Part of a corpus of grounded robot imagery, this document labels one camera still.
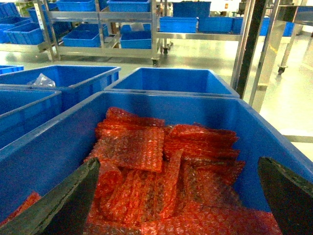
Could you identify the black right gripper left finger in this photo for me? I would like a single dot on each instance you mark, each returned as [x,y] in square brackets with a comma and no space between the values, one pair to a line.
[62,211]

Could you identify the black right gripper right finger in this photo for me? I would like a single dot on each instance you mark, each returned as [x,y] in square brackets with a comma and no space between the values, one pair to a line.
[289,196]

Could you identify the blue bin with red wrap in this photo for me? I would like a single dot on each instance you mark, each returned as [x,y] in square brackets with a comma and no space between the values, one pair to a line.
[255,137]

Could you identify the blue bin at left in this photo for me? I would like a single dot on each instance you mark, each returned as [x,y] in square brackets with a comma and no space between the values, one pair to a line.
[22,110]

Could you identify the blue bin with plastic bag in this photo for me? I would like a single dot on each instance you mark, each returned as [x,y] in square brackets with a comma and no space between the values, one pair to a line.
[76,82]

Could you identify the empty blue bin behind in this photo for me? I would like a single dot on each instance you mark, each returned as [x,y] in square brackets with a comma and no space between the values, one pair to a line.
[174,81]

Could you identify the far steel shelf cart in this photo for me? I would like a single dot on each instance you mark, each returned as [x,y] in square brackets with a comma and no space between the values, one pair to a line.
[84,28]

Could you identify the red bubble wrap bags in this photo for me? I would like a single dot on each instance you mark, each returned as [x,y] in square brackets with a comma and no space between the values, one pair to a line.
[153,180]

